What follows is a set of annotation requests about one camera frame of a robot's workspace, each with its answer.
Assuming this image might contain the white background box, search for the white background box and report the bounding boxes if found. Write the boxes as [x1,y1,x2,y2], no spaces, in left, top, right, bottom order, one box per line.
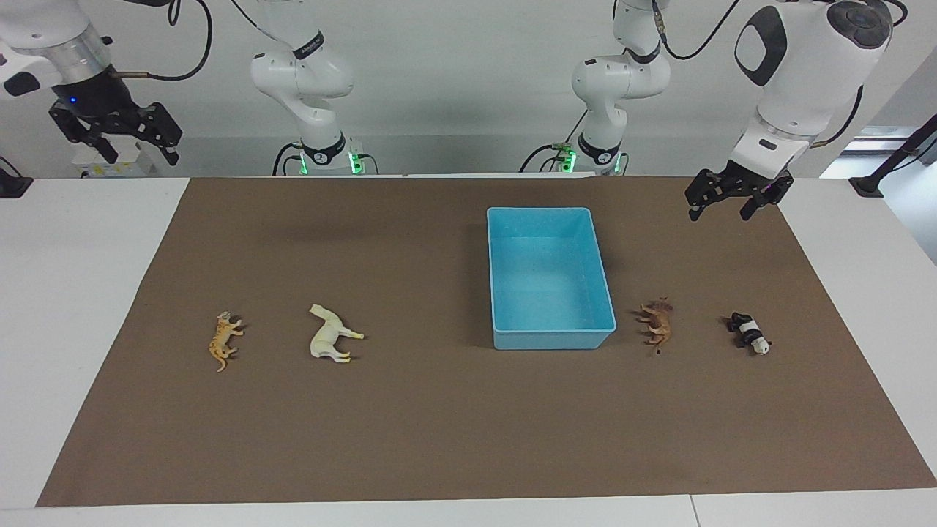
[72,139,158,178]

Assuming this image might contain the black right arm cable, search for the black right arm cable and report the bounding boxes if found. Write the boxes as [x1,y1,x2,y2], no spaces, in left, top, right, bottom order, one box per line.
[113,0,214,82]

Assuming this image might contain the brown table mat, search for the brown table mat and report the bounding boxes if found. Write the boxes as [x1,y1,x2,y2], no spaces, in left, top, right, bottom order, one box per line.
[37,176,937,507]

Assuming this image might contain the black base cable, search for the black base cable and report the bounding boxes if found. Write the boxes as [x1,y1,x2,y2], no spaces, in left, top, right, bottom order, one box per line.
[272,141,305,176]
[520,110,590,173]

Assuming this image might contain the brown lion toy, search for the brown lion toy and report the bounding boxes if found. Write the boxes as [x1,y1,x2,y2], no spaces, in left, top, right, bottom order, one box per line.
[634,297,675,356]

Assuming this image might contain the black and white panda toy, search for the black and white panda toy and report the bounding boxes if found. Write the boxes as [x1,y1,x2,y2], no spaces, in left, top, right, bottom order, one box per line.
[722,312,773,356]

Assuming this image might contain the orange striped tiger toy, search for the orange striped tiger toy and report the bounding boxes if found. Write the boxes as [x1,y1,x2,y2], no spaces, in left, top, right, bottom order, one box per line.
[209,311,245,373]

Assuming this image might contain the grey window rail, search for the grey window rail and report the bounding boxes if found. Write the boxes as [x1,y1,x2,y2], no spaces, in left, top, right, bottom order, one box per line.
[842,126,906,159]

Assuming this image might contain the black table clamp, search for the black table clamp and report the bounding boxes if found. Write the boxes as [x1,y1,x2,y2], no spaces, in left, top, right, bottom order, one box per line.
[0,156,34,198]

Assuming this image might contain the light blue storage box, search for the light blue storage box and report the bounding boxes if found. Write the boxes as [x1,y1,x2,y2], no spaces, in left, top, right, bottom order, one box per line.
[487,206,617,351]

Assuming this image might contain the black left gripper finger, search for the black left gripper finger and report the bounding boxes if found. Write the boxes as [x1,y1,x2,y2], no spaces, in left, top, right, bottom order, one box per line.
[739,176,794,222]
[684,168,733,223]

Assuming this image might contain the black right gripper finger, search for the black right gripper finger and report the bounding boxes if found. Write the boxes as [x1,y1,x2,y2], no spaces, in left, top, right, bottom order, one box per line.
[49,102,119,165]
[135,102,183,166]

